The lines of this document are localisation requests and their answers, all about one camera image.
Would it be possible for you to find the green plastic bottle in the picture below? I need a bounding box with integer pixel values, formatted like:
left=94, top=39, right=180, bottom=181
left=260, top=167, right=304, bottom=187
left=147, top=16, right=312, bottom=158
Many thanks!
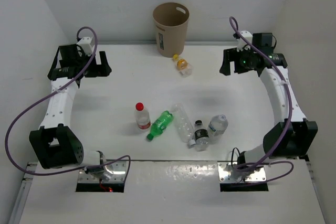
left=146, top=110, right=174, bottom=141

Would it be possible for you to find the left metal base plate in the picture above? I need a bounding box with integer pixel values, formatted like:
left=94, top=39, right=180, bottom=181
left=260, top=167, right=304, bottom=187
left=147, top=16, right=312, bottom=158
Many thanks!
left=78, top=161, right=129, bottom=184

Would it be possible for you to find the black cap labelled bottle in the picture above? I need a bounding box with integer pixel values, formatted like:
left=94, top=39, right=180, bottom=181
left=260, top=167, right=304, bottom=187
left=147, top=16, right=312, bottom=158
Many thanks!
left=194, top=120, right=209, bottom=152

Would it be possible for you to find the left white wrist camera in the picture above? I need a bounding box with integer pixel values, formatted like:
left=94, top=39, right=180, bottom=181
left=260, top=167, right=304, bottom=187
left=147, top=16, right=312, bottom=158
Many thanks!
left=76, top=37, right=94, bottom=56

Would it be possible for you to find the yellow cap small bottle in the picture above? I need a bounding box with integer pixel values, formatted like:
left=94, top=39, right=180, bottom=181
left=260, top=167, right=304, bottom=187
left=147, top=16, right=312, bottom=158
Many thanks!
left=173, top=54, right=193, bottom=78

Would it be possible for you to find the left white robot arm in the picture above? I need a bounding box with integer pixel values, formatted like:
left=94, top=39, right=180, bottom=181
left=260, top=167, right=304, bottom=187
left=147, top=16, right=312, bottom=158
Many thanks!
left=29, top=44, right=111, bottom=169

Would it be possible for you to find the clear bottle blue label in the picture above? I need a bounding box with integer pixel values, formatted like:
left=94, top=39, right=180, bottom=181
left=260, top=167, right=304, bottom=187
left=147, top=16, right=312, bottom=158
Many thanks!
left=207, top=114, right=228, bottom=144

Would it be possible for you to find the red cap clear bottle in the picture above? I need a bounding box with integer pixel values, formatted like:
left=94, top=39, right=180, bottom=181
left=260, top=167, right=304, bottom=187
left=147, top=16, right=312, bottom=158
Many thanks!
left=134, top=102, right=151, bottom=130

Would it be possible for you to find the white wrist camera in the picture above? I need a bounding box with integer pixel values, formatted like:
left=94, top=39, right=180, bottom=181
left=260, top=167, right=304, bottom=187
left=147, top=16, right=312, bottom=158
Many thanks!
left=76, top=37, right=94, bottom=56
left=233, top=30, right=253, bottom=52

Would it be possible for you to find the brown plastic garbage bin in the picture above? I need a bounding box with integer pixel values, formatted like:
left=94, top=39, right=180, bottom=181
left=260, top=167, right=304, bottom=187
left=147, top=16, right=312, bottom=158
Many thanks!
left=153, top=2, right=190, bottom=58

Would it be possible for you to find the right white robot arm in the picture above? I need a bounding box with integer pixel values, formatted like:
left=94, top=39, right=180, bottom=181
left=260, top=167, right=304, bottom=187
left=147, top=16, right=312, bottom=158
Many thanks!
left=219, top=31, right=318, bottom=169

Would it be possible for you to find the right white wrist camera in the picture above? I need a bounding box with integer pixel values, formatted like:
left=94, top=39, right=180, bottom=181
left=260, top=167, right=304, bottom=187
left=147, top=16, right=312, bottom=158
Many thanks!
left=233, top=30, right=253, bottom=52

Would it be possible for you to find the long clear crushed bottle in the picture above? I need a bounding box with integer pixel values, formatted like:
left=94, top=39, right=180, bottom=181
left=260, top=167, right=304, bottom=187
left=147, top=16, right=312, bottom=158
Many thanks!
left=172, top=103, right=196, bottom=148

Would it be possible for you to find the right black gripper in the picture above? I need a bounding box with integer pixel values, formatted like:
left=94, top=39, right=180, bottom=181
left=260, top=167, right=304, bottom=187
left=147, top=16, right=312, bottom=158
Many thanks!
left=219, top=45, right=256, bottom=76

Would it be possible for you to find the metal base plate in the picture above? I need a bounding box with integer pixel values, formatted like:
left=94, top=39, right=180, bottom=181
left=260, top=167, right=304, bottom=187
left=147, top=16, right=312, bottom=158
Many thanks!
left=217, top=162, right=266, bottom=185
left=78, top=161, right=129, bottom=184

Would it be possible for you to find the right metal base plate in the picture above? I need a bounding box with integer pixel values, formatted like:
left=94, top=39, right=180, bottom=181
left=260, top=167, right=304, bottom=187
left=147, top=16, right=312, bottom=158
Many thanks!
left=217, top=162, right=266, bottom=185

